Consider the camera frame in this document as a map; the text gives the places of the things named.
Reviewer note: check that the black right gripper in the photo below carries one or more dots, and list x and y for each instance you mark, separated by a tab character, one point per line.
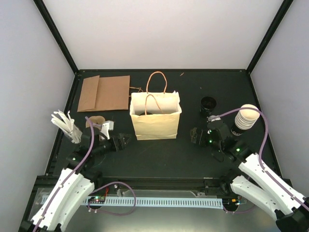
202	139

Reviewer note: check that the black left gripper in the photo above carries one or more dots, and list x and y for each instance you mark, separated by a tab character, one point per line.
117	147

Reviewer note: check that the cream paper bag with handles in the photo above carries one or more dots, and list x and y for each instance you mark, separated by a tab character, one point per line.
163	123

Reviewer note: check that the stack of white paper cups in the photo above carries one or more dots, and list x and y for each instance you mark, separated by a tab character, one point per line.
245	119

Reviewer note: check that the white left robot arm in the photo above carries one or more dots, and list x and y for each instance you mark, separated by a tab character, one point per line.
75	183

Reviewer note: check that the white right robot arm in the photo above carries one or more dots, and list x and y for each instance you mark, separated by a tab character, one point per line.
252	179

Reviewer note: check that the black coffee cup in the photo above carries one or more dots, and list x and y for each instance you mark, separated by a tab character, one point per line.
207	105

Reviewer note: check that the flat brown paper bag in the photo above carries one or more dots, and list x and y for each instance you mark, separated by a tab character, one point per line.
88	94

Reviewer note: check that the white stirrers in holder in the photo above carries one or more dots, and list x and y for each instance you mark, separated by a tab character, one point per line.
67	124

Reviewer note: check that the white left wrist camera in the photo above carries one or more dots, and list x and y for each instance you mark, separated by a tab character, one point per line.
105	128

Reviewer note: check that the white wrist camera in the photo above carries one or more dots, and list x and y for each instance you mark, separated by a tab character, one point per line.
105	128
213	118

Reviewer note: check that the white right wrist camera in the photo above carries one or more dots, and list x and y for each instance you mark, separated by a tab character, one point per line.
213	118

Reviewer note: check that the brown paper bag with handles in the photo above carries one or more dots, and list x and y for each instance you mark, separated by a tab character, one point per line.
113	93

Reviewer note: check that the white slotted cable duct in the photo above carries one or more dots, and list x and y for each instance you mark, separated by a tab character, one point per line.
155	202

